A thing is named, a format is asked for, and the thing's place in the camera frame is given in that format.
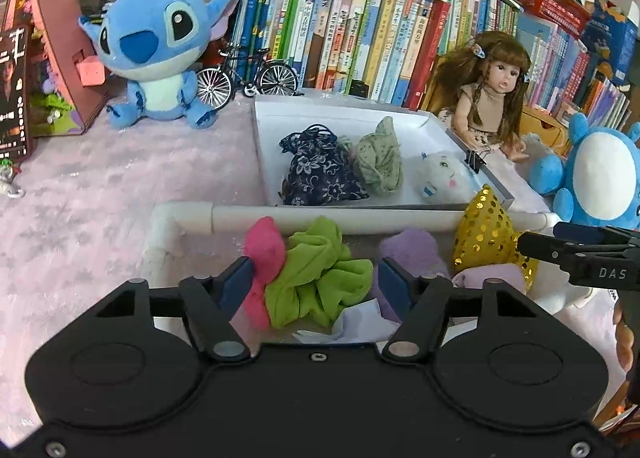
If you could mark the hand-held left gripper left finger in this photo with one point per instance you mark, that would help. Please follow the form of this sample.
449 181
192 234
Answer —
235 283

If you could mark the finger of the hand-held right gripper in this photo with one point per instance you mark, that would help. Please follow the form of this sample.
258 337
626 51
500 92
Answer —
542 245

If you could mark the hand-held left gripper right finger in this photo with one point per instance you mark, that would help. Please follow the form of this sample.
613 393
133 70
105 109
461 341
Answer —
395 288

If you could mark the purple cloth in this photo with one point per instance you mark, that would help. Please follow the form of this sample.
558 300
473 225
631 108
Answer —
415 248

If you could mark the pink cloth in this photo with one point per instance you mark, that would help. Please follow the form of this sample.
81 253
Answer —
265 248

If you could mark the gold sequin pillow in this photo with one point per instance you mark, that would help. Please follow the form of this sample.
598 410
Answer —
482 228

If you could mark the green cloth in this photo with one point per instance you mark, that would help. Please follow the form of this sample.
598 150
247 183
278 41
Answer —
315 278

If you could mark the white pipe frame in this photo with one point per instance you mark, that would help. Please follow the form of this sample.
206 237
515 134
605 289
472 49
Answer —
300 218

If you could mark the white fluffy plush toy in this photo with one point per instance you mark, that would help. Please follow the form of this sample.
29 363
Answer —
440 178

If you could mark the green floral cloth pouch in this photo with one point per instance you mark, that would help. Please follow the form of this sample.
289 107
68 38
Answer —
380 163

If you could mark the white shallow tray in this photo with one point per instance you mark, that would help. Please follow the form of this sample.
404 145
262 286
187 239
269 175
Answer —
325 113

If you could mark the person's right hand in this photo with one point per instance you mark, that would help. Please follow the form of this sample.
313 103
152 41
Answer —
622 338

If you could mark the round blue plush toy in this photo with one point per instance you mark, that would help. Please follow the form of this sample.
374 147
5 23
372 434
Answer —
600 178

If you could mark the black binder clip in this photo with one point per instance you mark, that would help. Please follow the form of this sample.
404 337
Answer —
476 162

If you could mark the wooden box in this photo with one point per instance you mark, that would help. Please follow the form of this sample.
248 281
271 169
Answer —
545 125

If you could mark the long-haired baby doll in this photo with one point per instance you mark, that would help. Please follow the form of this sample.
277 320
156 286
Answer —
492 103

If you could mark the pink snowflake tablecloth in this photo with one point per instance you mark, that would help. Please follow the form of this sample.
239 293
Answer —
100 188

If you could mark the small black object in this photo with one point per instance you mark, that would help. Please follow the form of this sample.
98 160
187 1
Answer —
357 89

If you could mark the miniature black bicycle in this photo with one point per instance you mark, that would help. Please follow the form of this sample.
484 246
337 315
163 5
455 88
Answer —
272 80

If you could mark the blue carton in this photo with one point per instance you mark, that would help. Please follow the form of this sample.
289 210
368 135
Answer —
610 38

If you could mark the red plastic basket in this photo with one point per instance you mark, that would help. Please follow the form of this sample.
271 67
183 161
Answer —
550 3

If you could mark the small grey figurine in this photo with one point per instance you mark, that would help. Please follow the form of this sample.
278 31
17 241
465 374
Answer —
10 183

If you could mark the blue alien plush toy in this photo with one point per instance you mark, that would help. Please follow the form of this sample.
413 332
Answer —
150 38

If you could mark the row of upright books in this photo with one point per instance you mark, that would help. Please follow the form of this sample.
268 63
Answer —
350 28

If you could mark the dark book cover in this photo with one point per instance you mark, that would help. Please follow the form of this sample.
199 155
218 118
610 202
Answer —
12 88

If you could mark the pink toy house model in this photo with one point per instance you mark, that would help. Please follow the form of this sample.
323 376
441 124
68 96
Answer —
55 13

